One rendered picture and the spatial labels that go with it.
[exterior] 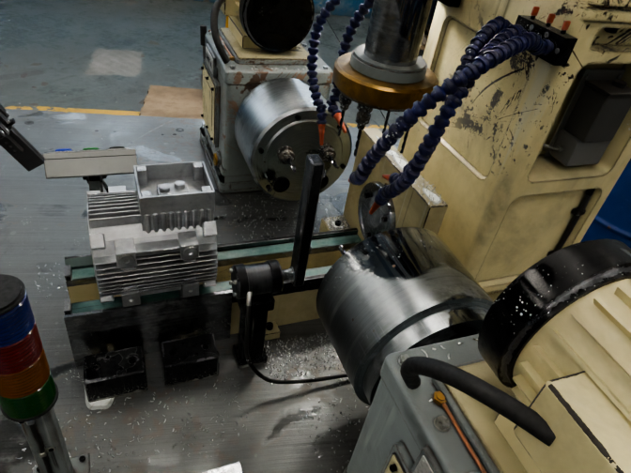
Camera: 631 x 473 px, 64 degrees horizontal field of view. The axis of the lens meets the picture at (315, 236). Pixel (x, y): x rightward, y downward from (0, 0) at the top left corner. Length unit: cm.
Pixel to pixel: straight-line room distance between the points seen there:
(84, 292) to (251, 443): 43
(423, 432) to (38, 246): 100
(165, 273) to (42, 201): 65
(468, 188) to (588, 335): 58
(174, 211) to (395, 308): 40
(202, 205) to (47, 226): 60
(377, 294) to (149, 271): 38
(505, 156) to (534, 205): 15
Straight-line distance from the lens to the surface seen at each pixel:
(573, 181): 106
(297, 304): 106
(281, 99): 117
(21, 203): 148
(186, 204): 86
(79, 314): 96
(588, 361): 48
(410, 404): 59
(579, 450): 45
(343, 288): 76
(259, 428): 95
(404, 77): 85
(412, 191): 95
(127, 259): 85
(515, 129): 92
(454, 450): 57
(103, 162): 109
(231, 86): 130
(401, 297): 71
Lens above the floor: 162
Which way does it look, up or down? 38 degrees down
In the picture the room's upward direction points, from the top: 10 degrees clockwise
